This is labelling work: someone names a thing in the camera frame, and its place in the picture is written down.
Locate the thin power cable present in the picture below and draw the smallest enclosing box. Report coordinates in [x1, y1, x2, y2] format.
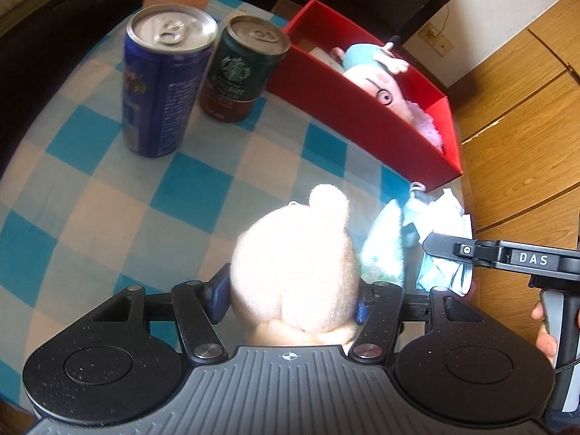
[430, 4, 452, 37]

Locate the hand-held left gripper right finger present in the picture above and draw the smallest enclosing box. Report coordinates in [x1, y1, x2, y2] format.
[348, 281, 492, 364]

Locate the wall power outlet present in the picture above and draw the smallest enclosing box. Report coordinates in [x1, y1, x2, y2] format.
[418, 24, 455, 58]

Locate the cream plush bear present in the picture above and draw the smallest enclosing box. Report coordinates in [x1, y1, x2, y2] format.
[230, 184, 362, 348]

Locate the dark green drink can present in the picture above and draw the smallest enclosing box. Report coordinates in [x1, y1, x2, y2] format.
[199, 15, 292, 124]

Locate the pink pig plush toy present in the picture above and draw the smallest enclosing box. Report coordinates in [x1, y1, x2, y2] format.
[330, 42, 429, 124]

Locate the blue white checkered tablecloth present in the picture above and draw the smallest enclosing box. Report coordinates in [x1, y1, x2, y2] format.
[0, 0, 473, 413]

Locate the wooden wardrobe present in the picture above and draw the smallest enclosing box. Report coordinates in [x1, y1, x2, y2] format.
[446, 27, 580, 418]

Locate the red cardboard box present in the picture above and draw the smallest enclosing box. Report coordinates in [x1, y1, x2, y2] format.
[265, 0, 464, 192]

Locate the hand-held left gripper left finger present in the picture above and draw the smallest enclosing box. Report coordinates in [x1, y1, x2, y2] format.
[93, 263, 229, 365]

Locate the white green towel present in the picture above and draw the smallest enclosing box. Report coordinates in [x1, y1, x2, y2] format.
[361, 200, 407, 288]

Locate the blue face mask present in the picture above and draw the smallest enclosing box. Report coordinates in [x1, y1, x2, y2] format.
[401, 182, 475, 297]

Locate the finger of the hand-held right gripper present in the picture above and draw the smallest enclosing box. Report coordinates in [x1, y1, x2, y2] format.
[421, 232, 501, 269]

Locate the blue drink can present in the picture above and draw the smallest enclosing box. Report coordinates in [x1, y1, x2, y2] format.
[121, 4, 219, 159]

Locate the person's right hand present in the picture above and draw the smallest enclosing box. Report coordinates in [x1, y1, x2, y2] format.
[531, 300, 559, 365]

